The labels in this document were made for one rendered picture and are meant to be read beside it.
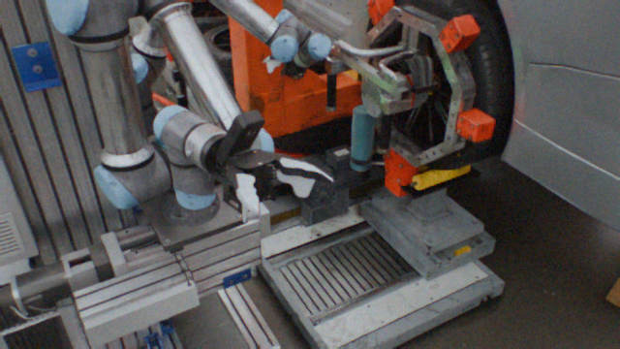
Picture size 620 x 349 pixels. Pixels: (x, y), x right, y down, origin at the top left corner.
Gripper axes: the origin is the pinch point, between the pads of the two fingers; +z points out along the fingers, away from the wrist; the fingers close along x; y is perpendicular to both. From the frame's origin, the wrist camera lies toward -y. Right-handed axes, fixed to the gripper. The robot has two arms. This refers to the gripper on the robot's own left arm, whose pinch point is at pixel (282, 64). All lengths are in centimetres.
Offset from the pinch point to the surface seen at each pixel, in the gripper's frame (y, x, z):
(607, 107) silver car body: 21, 56, -90
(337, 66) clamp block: 1.0, 15.7, -14.7
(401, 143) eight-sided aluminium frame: 24, 48, -10
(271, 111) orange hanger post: 13.3, 6.0, 23.9
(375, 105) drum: 14.7, 27.0, -23.9
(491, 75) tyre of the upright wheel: 6, 50, -55
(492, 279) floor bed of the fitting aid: 74, 97, -10
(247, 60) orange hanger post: -2.1, -10.0, 11.2
